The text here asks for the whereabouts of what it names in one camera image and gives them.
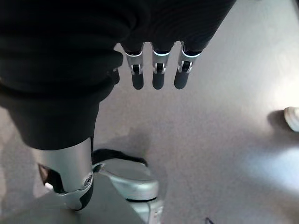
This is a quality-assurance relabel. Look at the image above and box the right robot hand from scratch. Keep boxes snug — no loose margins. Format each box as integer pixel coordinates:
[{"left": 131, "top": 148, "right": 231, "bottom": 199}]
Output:
[{"left": 0, "top": 0, "right": 237, "bottom": 212}]

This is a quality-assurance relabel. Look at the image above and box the person's white shoe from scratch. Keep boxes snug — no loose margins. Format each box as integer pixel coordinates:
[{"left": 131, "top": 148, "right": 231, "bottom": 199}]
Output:
[{"left": 283, "top": 106, "right": 299, "bottom": 132}]

